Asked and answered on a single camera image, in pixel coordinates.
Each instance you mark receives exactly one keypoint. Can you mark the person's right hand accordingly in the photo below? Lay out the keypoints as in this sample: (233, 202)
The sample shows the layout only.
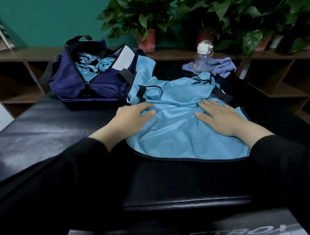
(223, 118)

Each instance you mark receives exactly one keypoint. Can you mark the person's left hand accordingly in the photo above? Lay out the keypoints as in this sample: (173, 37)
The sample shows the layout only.
(128, 121)

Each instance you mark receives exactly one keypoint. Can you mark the purple cloth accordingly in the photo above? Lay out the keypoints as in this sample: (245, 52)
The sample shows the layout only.
(220, 65)

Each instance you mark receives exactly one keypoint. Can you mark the clear bottle silver cap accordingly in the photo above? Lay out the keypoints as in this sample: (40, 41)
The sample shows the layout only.
(203, 55)

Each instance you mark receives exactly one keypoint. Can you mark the navy blue bag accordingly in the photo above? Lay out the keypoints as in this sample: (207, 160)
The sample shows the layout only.
(72, 84)

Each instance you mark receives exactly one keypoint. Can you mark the person's right forearm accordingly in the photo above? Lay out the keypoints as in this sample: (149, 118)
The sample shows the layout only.
(276, 164)

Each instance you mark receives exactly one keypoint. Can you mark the person's left forearm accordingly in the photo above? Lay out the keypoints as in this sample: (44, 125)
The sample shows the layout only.
(53, 179)

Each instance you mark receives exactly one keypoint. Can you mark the black leather bench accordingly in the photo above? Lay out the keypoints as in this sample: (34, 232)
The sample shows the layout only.
(43, 130)

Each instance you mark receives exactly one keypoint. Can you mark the green plant in red pot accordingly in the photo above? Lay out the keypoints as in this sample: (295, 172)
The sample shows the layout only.
(208, 17)
(135, 17)

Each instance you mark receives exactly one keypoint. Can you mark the wooden shelf cabinet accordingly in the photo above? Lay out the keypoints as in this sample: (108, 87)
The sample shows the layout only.
(24, 92)

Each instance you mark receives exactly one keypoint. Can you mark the green plant in white pot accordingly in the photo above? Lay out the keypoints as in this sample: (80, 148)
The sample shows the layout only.
(271, 22)

